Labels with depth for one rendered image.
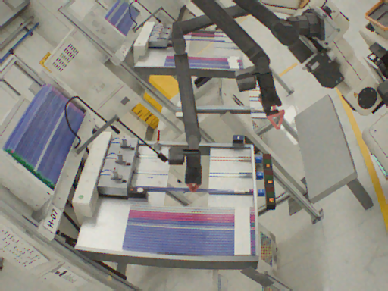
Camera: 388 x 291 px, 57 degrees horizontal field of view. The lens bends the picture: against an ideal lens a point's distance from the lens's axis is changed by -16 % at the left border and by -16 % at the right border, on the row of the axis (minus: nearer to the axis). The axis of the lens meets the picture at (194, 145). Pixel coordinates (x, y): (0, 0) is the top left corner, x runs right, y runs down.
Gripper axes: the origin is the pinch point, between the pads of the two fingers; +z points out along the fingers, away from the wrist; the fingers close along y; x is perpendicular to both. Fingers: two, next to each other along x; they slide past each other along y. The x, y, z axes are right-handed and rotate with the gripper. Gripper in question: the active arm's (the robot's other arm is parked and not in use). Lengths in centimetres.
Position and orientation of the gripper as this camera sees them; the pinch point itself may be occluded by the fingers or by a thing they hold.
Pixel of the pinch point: (193, 189)
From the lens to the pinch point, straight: 176.4
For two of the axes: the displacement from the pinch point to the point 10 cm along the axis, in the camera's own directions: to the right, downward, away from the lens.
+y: -0.6, 6.1, -7.9
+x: 10.0, 0.4, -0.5
